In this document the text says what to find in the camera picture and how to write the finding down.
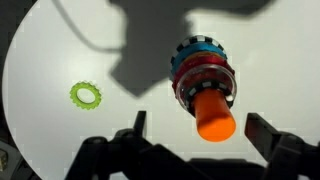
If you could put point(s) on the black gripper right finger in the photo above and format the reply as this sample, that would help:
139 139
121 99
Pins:
262 135

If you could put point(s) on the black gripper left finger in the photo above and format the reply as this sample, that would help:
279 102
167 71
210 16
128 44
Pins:
140 124

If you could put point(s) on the orange ring stacker post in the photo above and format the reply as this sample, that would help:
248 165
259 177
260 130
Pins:
214 120

